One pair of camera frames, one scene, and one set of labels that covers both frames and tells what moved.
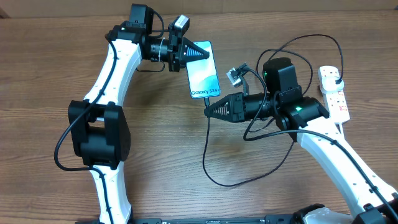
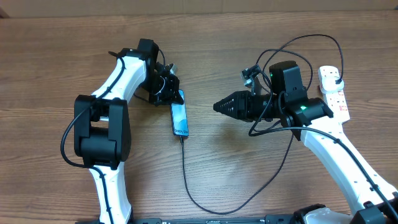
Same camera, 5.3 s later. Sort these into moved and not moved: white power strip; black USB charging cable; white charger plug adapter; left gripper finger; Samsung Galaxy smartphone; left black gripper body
Moved: black USB charging cable; Samsung Galaxy smartphone; left black gripper body; left gripper finger
Not moved: white charger plug adapter; white power strip
